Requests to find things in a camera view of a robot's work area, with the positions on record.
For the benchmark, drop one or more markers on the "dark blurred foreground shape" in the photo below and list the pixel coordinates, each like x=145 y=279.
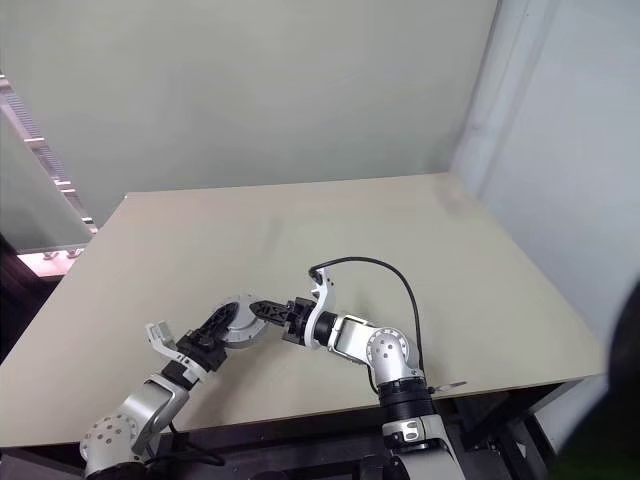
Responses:
x=627 y=350

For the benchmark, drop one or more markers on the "grey brake disc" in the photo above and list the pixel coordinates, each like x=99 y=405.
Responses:
x=241 y=325

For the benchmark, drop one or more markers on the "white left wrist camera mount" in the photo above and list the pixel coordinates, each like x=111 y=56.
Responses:
x=160 y=337

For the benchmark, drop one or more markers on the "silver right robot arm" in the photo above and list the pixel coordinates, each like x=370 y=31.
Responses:
x=385 y=350

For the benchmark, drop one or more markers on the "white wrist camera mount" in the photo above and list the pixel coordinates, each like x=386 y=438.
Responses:
x=160 y=337
x=322 y=300

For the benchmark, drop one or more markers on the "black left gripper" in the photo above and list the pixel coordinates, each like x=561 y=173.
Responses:
x=202 y=352

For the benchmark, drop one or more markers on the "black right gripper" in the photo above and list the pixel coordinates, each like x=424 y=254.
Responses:
x=299 y=320

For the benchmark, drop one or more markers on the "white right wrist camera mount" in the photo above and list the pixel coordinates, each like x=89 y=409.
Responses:
x=322 y=300

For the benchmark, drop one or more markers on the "black table frame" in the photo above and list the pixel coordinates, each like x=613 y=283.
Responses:
x=300 y=430

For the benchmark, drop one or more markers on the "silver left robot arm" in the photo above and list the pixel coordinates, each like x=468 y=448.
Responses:
x=150 y=400

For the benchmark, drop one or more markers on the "frosted glass panel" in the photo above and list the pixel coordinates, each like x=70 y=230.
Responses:
x=35 y=200

